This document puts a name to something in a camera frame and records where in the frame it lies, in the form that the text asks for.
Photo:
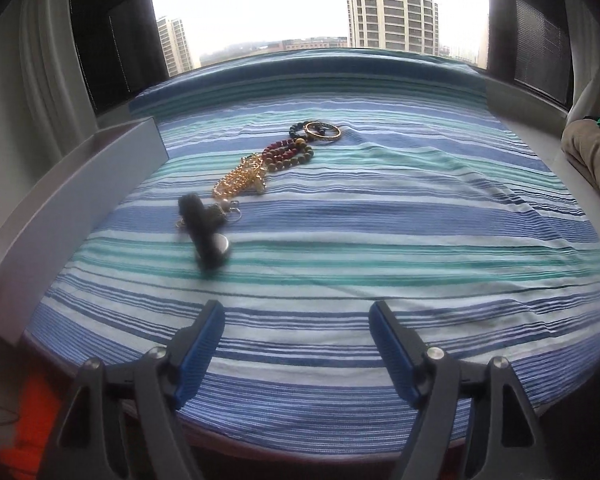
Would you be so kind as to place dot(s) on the dark window frame with blind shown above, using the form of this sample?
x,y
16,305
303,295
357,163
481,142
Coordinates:
x,y
530,35

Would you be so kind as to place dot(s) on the gold bangle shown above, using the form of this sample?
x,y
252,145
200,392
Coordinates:
x,y
322,132

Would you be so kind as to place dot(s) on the silver pearl earring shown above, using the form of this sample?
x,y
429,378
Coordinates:
x,y
232,210

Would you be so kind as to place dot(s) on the blue green striped bedsheet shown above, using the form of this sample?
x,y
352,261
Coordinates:
x,y
360,220

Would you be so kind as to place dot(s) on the pale apartment towers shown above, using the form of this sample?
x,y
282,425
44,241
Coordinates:
x,y
177,45

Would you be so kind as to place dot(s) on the grey curtain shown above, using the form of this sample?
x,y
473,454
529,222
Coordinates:
x,y
35,75

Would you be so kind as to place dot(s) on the orange cloth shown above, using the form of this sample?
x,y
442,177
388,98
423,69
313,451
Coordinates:
x,y
35,420

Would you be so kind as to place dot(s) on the black object with silver disc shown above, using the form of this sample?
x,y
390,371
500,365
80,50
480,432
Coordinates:
x,y
202,230

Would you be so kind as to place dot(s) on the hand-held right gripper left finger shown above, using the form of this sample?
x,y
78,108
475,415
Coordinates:
x,y
200,355

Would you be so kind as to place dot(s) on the tall apartment tower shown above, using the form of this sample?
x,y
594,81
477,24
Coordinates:
x,y
392,5

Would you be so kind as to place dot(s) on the grey box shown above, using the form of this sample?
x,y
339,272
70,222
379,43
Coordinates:
x,y
55,200

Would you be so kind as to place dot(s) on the dark curtain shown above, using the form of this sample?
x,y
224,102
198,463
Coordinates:
x,y
115,35

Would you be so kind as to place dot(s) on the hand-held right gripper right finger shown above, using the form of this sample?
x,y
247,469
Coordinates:
x,y
387,355

